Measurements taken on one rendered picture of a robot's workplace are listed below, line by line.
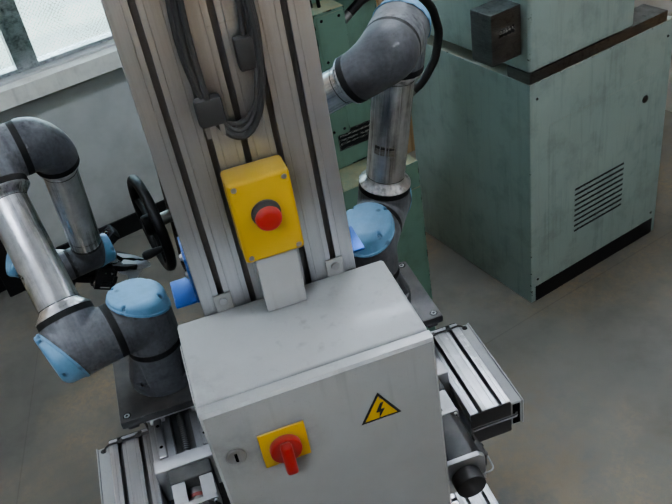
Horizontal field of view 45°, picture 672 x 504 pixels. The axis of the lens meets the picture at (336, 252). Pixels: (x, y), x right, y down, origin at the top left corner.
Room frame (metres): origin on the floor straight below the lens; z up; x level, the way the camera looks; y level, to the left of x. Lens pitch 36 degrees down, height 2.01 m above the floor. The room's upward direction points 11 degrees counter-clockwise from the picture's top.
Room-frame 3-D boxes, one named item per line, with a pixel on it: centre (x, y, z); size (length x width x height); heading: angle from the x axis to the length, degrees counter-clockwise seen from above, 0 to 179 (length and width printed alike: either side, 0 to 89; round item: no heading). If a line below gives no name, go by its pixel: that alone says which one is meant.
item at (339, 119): (1.98, -0.05, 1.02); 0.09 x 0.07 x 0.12; 23
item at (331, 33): (2.00, -0.08, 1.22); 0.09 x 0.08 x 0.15; 113
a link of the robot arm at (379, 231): (1.41, -0.08, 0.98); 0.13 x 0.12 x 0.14; 159
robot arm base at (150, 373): (1.31, 0.41, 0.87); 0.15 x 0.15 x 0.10
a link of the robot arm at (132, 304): (1.30, 0.42, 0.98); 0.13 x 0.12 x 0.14; 116
